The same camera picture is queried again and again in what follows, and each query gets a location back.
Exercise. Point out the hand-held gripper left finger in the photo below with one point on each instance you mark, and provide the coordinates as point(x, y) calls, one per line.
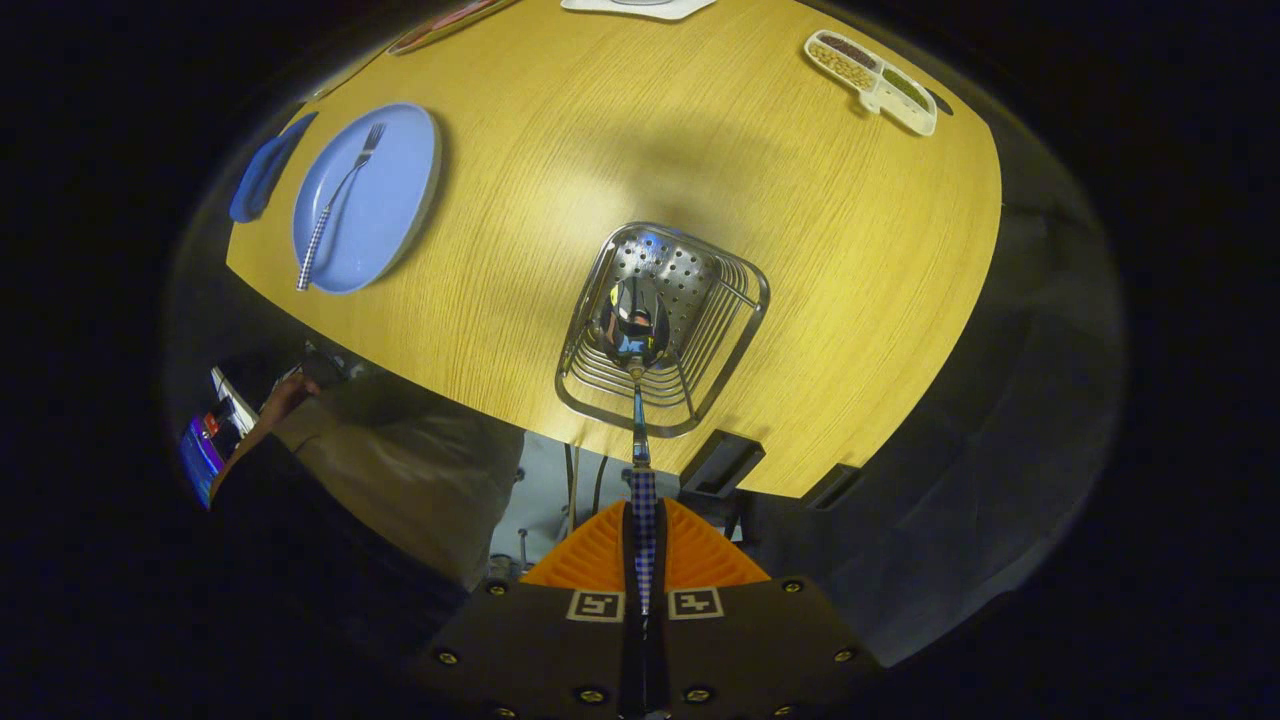
point(540, 650)

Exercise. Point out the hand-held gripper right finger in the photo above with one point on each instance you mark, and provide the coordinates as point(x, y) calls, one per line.
point(750, 650)

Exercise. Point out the person's beige trousers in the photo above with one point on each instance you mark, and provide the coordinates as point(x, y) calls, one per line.
point(410, 470)

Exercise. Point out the black backdrop cloth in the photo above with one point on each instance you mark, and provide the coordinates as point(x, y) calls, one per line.
point(1000, 450)

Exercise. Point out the open laptop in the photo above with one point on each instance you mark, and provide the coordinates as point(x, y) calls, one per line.
point(205, 450)

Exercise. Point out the blue round plate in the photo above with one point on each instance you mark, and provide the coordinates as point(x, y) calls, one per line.
point(385, 210)

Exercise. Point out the blue folded towel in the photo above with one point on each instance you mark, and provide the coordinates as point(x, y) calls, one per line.
point(262, 175)

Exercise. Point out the black table grommet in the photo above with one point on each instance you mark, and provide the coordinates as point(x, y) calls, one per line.
point(943, 102)

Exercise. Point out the white divided bean dish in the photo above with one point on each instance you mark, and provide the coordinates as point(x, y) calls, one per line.
point(875, 80)

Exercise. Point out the beige round food plate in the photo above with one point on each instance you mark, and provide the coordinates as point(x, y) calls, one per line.
point(440, 25)

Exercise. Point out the white square coaster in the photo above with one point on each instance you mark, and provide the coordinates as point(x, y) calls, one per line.
point(640, 10)

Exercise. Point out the black table bracket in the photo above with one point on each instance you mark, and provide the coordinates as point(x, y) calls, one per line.
point(722, 462)
point(833, 486)

